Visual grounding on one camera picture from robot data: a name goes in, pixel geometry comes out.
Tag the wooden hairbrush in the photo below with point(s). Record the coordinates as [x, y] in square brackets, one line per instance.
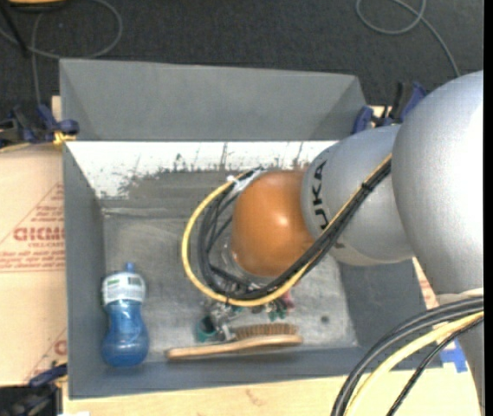
[246, 345]

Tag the grey metal bin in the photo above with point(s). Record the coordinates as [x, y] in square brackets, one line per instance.
[177, 102]

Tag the brown cardboard board red print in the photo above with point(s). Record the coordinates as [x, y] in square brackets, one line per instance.
[21, 310]

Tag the teal round object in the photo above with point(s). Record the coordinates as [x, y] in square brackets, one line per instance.
[204, 333]

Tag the blue plastic bottle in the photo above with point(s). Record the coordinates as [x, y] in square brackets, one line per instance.
[124, 340]

